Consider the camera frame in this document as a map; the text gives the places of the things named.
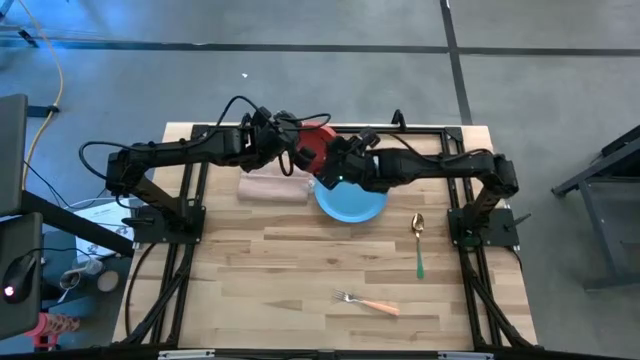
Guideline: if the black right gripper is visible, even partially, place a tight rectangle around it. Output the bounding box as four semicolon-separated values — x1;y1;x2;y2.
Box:
312;135;381;194

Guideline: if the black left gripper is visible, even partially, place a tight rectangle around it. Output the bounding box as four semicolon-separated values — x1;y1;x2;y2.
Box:
247;110;321;175

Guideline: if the red bowl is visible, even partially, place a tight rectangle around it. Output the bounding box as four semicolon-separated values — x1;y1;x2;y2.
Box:
295;121;339;176

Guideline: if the gold spoon green handle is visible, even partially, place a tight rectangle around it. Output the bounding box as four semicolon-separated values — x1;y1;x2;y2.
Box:
410;212;427;280

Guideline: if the silver fork orange handle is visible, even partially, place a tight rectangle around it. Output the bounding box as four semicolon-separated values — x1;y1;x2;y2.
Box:
331;288;401;318

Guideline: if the blue plate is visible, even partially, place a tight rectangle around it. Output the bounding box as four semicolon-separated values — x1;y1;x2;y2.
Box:
313;178;389;224

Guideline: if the beige cloth napkin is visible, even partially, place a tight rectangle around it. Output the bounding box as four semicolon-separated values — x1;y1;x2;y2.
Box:
236;169;314;205

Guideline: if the white paper box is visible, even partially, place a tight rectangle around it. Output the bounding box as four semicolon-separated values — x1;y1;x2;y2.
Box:
73;197;136;261

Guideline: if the black desk beam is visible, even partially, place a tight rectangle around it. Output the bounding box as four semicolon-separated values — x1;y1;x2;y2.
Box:
19;190;136;259

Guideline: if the clear plastic cup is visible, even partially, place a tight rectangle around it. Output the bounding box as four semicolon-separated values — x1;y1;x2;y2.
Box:
59;257;104;291

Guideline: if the grey side table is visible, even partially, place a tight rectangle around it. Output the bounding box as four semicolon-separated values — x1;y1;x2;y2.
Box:
551;123;640;292

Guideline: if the black desk panel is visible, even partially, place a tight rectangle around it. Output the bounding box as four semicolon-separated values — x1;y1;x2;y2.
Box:
0;93;29;217

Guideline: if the pink patterned object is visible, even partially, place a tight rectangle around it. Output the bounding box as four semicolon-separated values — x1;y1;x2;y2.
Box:
23;312;81;351

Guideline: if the black computer mouse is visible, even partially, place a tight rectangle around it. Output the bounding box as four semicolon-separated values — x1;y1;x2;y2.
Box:
2;254;37;305

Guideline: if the black mouse pad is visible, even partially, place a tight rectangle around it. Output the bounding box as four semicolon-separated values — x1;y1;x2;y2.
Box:
0;212;44;341

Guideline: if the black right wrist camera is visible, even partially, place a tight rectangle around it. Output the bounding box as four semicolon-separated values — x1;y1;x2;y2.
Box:
357;127;382;151

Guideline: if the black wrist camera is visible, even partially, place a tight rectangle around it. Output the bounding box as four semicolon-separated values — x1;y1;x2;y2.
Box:
251;106;275;132
357;127;382;151

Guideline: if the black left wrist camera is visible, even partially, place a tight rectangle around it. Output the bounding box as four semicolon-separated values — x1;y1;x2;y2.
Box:
251;106;275;132

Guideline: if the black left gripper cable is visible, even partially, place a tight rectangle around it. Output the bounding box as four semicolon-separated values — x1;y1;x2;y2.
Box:
214;94;332;134

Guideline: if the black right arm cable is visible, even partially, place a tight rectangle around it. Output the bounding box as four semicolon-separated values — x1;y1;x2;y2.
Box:
389;132;496;162

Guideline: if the black aluminium table frame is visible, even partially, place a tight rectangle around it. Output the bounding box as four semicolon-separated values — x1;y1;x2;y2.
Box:
112;122;539;351

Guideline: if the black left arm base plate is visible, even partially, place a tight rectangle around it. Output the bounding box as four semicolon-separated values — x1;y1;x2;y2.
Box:
132;204;207;245

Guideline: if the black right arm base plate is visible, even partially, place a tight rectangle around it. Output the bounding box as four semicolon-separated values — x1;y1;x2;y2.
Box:
447;207;532;248

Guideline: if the black cable under table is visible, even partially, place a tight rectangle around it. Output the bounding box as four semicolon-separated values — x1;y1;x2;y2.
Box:
124;242;159;336

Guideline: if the white table bracket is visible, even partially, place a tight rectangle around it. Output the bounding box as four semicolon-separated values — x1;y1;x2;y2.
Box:
437;351;495;360
157;349;216;360

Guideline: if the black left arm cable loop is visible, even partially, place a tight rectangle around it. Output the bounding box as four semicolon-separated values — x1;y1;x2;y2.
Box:
78;140;151;184

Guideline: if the yellow floor cable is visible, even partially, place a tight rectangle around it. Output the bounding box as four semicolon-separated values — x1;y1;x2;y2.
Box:
17;0;65;191

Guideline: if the thin black floor cable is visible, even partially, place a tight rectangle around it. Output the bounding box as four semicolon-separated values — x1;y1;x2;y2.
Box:
22;159;109;209

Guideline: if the black floor bracket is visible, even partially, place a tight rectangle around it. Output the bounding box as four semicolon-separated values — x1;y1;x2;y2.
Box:
27;103;61;119

